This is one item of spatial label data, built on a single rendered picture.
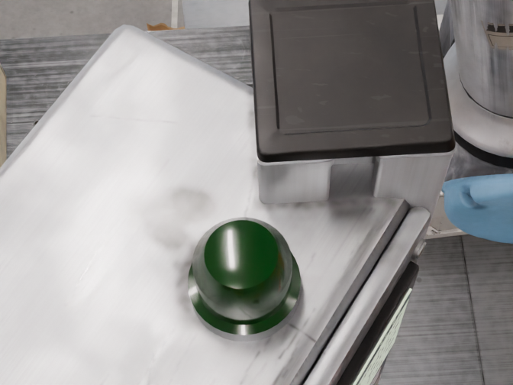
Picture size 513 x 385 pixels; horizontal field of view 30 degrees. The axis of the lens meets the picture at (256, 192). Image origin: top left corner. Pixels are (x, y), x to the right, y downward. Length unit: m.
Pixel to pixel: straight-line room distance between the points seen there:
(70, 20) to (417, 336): 1.41
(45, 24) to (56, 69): 1.10
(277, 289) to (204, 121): 0.06
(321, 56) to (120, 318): 0.08
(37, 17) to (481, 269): 1.44
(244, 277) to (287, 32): 0.06
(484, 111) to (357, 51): 0.39
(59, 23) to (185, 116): 1.91
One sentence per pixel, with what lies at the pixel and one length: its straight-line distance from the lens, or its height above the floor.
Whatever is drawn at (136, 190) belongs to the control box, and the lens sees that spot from 0.24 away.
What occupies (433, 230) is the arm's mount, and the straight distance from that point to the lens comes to 0.94.
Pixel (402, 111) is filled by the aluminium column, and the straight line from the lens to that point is 0.22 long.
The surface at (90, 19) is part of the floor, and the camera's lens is 2.14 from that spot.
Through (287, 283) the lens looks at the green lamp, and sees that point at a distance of 0.21.
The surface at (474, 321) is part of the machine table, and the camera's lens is 0.92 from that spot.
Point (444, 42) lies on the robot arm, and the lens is 0.81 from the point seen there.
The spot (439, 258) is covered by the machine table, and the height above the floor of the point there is 0.83.
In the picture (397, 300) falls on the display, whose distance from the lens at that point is 0.24.
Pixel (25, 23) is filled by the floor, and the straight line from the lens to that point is 2.17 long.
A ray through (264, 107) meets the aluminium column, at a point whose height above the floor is 1.50.
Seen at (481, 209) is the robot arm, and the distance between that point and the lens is 0.65.
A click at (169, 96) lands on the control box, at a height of 1.48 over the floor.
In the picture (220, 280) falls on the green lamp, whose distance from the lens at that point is 0.20.
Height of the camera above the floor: 1.69
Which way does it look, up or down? 64 degrees down
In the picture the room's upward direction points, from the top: 4 degrees counter-clockwise
